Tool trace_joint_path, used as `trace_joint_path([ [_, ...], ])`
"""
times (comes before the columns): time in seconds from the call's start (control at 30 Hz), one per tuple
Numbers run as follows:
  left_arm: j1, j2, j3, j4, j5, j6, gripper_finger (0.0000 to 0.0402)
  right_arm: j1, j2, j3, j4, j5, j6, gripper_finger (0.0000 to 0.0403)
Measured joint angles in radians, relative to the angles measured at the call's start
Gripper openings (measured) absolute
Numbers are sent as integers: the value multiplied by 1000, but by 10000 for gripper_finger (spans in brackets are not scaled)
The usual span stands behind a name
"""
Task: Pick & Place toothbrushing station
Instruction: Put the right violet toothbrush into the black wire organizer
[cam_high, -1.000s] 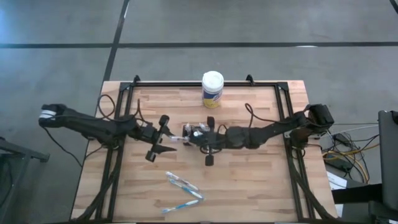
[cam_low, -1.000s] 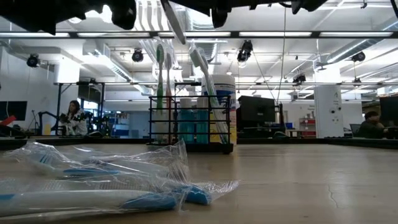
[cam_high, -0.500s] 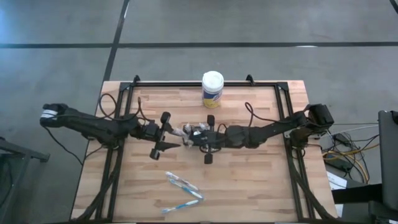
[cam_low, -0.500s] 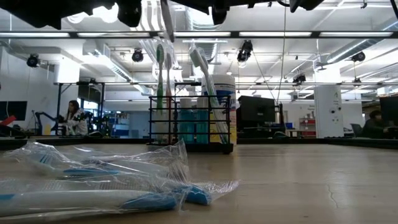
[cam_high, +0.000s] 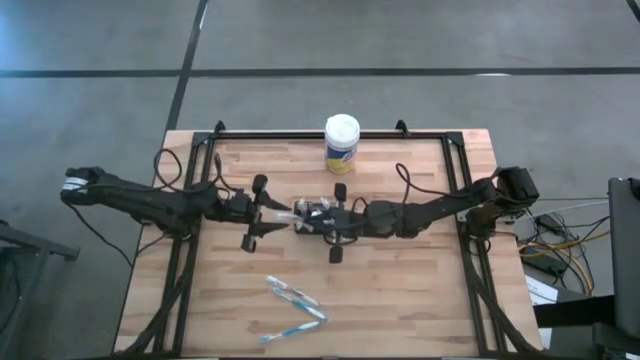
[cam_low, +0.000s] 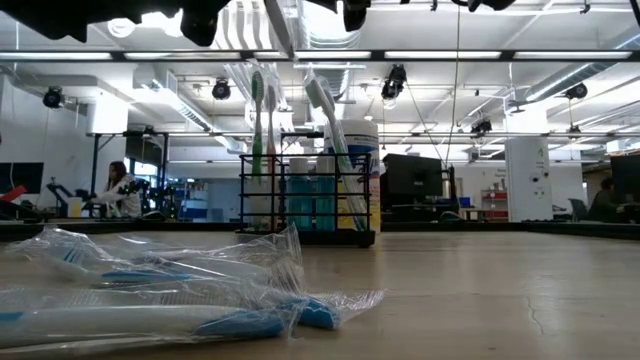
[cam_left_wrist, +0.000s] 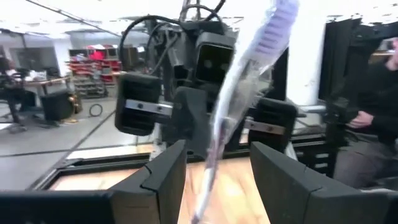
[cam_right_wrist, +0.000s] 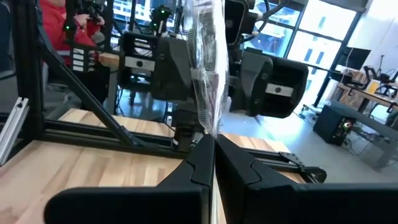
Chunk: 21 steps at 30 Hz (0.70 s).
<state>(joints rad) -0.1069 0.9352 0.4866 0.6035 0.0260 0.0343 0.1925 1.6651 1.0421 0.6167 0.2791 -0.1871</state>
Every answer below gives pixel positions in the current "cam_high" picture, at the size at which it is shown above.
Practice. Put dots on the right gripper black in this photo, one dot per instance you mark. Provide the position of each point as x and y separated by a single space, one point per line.
375 220

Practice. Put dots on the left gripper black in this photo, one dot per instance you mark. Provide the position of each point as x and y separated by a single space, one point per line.
240 207

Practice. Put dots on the green white toothbrush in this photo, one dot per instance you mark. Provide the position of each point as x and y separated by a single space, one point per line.
315 213

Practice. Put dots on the white pink toothbrush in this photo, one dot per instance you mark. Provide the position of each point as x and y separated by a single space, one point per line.
302 205

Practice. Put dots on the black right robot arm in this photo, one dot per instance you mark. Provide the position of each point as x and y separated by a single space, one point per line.
450 205

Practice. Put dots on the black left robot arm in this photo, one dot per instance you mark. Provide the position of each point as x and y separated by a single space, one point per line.
145 200

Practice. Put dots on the white blue wipes canister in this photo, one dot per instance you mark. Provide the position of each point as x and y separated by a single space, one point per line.
341 132

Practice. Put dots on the black power brick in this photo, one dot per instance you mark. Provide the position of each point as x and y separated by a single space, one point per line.
547 264

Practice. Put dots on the white paper sheet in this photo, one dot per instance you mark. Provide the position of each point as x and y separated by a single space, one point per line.
540 292

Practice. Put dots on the black metal stand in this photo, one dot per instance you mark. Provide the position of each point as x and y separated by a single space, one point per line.
35 245

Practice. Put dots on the black beam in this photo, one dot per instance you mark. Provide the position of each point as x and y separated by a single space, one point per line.
570 312

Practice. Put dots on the black flat screen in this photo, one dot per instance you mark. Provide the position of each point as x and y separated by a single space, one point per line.
625 250

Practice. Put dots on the black aluminium table frame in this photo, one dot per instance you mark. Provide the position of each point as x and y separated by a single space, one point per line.
280 135

